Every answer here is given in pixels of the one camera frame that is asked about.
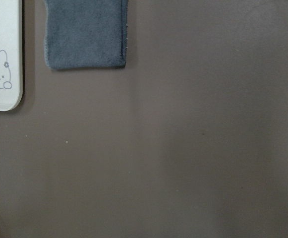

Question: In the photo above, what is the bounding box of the white rabbit tray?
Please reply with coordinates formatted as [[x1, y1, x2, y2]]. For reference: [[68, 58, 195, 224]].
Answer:
[[0, 0, 23, 112]]

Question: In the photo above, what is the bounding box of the grey folded cloth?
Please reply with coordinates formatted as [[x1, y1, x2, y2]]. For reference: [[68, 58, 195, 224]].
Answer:
[[44, 0, 128, 70]]

